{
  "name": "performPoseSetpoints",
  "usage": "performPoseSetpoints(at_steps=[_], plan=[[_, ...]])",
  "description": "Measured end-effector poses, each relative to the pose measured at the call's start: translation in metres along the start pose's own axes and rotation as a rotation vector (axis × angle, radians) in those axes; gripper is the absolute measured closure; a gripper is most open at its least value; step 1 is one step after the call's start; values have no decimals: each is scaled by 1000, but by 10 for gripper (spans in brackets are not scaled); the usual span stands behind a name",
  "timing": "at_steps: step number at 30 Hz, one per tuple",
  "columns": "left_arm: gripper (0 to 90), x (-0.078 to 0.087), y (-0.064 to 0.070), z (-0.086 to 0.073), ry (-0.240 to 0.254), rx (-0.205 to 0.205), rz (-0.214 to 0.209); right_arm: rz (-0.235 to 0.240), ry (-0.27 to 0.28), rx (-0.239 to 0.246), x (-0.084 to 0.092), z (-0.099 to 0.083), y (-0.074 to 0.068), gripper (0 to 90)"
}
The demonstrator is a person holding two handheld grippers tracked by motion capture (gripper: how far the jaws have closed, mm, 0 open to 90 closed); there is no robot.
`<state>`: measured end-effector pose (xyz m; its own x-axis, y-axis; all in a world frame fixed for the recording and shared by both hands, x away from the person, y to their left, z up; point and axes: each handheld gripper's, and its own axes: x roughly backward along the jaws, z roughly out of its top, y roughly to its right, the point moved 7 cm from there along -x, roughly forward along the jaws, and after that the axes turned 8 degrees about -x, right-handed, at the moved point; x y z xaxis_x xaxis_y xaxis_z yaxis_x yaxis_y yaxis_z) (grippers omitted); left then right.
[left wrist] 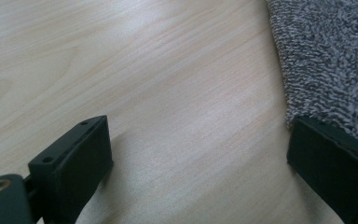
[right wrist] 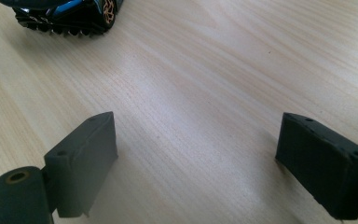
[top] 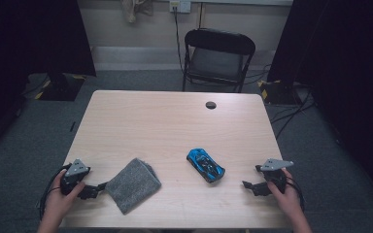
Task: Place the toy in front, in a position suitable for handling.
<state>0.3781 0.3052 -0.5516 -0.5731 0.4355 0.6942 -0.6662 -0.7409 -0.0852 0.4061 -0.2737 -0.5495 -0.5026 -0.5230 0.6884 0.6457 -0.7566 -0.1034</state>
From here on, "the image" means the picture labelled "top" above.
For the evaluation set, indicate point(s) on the grey towel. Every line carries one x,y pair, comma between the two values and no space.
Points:
132,186

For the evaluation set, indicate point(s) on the black folding chair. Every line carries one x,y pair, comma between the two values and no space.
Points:
218,42

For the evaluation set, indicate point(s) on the person's left hand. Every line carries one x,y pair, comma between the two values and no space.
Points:
58,204

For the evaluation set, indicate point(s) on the white wall socket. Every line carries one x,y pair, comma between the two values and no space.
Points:
179,6

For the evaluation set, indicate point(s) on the beige hanging cloth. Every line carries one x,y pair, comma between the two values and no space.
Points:
132,9

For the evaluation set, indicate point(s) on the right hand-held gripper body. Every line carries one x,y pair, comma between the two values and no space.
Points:
273,165

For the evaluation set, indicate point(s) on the blue toy car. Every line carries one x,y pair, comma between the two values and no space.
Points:
204,163

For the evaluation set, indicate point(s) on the black curtain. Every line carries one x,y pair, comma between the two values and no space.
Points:
29,48
346,64

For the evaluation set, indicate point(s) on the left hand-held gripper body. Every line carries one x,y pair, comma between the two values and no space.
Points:
76,170

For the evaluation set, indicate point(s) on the black stand base yellow tape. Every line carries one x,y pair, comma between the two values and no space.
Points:
60,89
278,93

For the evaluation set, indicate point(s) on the person's right hand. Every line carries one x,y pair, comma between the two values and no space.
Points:
288,202

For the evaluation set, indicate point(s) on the small black floor strip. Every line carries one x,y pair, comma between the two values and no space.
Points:
73,126

